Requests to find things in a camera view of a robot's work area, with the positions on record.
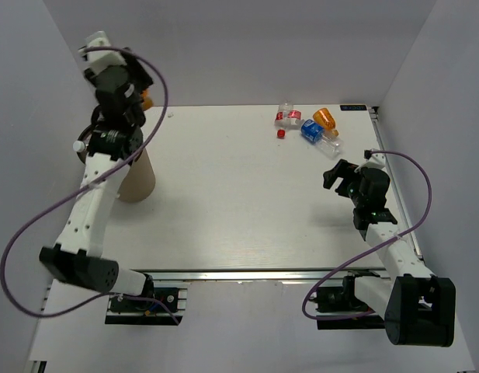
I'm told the orange juice bottle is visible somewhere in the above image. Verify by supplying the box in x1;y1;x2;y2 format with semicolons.
141;90;154;111
312;107;338;138

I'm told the clear bottle blue label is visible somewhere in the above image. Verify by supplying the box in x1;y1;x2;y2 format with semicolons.
72;140;87;153

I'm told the crushed red label bottle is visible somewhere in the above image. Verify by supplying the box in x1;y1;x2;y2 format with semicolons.
274;102;302;128

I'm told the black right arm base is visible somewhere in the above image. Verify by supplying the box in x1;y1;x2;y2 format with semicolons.
309;270;387;330

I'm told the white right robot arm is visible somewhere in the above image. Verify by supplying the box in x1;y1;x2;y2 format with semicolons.
316;159;456;347

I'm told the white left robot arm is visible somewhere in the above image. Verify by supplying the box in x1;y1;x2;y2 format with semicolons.
40;51;155;310

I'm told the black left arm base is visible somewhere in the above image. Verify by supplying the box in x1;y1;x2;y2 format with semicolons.
105;280;188;326

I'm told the brown cardboard cylinder bin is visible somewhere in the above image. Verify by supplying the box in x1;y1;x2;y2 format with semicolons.
77;124;156;204

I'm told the blue sticker right corner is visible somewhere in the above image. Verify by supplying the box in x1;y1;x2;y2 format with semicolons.
339;104;367;111

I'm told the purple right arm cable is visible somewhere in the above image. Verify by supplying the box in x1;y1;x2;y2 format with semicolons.
300;150;433;321

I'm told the aluminium table front rail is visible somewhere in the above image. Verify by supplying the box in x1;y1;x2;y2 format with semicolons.
122;267;395;283

